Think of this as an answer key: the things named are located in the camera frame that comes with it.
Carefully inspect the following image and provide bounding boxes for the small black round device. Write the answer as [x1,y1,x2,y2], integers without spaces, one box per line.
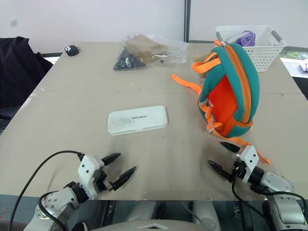
[64,44,81,57]

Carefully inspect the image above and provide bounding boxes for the clear plastic bag of parts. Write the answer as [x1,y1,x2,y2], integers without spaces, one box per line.
[112,34,189,72]

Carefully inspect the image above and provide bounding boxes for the purple and white item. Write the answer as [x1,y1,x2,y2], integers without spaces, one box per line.
[297,58,308,73]

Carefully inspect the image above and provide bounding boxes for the teal and orange backpack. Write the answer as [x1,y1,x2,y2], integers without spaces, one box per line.
[170,38,273,166]

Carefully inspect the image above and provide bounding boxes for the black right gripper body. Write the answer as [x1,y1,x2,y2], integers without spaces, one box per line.
[230,154,246,185]

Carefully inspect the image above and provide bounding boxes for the dark vertical wall post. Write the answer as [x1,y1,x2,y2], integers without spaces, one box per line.
[183,0,191,43]

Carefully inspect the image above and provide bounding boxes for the silver robot torso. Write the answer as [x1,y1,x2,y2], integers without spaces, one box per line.
[89,200,222,231]

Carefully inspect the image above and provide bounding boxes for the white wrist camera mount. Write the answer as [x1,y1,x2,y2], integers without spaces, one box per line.
[236,145,260,185]
[77,154,105,201]

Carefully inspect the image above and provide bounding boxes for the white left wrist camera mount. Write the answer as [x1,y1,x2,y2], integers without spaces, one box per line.
[77,154,105,201]

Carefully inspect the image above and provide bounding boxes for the purple packet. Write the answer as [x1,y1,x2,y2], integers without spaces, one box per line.
[234,30,257,48]

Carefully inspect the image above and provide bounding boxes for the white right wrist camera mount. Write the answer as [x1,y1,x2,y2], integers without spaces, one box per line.
[236,145,260,185]

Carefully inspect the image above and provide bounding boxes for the white plastic mesh basket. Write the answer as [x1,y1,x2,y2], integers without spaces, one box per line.
[215,25,288,73]

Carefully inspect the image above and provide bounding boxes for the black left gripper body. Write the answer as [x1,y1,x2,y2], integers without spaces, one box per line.
[92,165,114,193]

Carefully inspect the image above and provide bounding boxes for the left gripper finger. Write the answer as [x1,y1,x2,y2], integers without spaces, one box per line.
[101,152,122,167]
[111,166,137,192]

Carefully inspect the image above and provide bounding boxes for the black cloth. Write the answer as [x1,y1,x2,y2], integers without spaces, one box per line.
[0,36,54,109]

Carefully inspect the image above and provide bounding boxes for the white rectangular case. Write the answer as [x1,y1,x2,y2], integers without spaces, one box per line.
[107,104,168,137]

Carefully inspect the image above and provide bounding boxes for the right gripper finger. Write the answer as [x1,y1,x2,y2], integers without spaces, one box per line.
[207,159,233,181]
[220,141,242,154]

